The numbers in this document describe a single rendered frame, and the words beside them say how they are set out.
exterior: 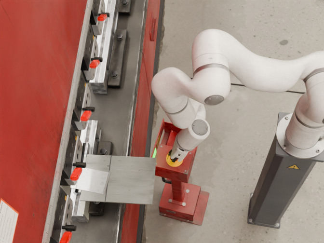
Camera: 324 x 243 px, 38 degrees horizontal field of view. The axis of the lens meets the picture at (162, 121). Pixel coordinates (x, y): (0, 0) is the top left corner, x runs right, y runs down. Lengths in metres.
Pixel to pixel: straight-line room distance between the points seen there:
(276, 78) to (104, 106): 0.89
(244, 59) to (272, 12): 2.11
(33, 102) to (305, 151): 1.04
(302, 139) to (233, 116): 1.28
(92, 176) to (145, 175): 0.20
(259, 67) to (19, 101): 0.66
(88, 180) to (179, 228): 1.05
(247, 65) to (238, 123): 1.62
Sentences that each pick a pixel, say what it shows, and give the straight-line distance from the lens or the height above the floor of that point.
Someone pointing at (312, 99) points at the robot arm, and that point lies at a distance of 1.48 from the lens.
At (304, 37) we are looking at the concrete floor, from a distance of 3.37.
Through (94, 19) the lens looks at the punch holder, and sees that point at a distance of 1.77.
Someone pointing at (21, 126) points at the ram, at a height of 1.70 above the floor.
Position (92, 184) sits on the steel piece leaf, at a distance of 1.76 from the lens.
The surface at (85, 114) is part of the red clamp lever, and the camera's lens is 1.54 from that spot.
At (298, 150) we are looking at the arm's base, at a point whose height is 1.01.
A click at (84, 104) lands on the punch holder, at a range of 1.63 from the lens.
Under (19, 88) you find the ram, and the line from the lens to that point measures 1.09.
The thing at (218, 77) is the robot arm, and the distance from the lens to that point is 1.26.
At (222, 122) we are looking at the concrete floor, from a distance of 2.95.
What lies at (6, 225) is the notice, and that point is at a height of 1.66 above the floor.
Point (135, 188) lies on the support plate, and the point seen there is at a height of 1.00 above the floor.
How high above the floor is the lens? 2.63
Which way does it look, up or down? 63 degrees down
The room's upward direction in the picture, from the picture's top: 7 degrees counter-clockwise
